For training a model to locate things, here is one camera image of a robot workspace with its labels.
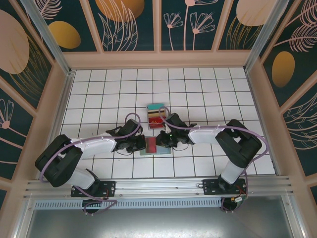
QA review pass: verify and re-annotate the clear acrylic card stand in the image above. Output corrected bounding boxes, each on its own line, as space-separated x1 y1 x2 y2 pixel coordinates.
146 101 169 131

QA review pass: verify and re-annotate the green card holder wallet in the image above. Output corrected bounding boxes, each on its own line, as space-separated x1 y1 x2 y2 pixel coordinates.
139 135 173 156

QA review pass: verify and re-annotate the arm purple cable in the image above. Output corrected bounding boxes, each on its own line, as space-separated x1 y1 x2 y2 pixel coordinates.
158 107 269 214
39 113 142 216

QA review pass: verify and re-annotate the slotted grey cable duct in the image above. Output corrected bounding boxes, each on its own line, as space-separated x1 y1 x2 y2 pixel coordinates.
33 198 222 210

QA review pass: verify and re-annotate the aluminium corner post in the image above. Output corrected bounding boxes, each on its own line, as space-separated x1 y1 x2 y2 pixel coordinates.
21 0 75 76
244 0 289 72

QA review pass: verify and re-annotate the grey metal panel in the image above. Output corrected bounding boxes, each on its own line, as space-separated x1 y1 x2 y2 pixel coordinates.
24 197 302 238

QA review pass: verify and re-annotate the green circuit board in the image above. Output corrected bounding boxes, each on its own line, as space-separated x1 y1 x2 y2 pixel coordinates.
232 195 246 206

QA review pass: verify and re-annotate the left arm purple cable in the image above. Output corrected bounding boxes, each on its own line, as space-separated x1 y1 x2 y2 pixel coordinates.
39 113 142 216

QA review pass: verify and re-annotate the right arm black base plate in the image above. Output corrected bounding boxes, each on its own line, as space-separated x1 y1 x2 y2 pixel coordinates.
202 178 248 196

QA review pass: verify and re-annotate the red card stack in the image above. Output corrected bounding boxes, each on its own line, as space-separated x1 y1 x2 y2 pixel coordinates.
148 117 166 129

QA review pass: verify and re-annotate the gold card stack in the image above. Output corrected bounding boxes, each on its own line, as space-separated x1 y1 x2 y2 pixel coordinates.
148 110 166 119

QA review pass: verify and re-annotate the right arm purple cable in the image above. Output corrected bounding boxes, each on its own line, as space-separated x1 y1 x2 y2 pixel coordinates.
158 107 269 214

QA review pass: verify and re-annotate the single red card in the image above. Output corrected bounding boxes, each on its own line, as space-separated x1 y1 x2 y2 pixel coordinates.
145 137 158 152

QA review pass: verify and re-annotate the aluminium frame rail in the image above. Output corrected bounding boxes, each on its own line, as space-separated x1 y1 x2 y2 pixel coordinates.
23 176 295 199

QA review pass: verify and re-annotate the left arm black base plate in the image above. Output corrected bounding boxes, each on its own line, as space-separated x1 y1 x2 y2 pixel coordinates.
70 180 117 198

